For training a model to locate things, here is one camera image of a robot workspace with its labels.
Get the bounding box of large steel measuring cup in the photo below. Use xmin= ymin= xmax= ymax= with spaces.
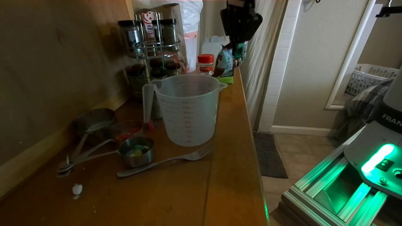
xmin=65 ymin=108 xmax=117 ymax=166

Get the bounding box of red lid spice bottle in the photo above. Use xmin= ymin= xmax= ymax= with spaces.
xmin=197 ymin=54 xmax=215 ymax=75

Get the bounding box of green tea box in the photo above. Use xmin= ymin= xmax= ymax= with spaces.
xmin=217 ymin=77 xmax=234 ymax=84

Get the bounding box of silver metal fork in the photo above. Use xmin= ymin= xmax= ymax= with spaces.
xmin=117 ymin=146 xmax=212 ymax=178

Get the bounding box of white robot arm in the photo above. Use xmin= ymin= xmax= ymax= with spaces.
xmin=221 ymin=0 xmax=402 ymax=198

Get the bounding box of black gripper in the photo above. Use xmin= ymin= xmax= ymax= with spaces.
xmin=220 ymin=0 xmax=262 ymax=44

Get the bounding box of white laundry basket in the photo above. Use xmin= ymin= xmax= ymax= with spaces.
xmin=345 ymin=64 xmax=399 ymax=96

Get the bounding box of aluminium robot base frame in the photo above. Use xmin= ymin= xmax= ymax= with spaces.
xmin=281 ymin=131 xmax=402 ymax=226

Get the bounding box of translucent plastic measuring jug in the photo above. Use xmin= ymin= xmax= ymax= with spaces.
xmin=142 ymin=75 xmax=226 ymax=147

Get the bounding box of dark floor mat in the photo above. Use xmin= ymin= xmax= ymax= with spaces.
xmin=254 ymin=133 xmax=288 ymax=178

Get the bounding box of metal spice rack with jars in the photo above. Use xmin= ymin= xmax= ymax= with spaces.
xmin=118 ymin=9 xmax=186 ymax=98

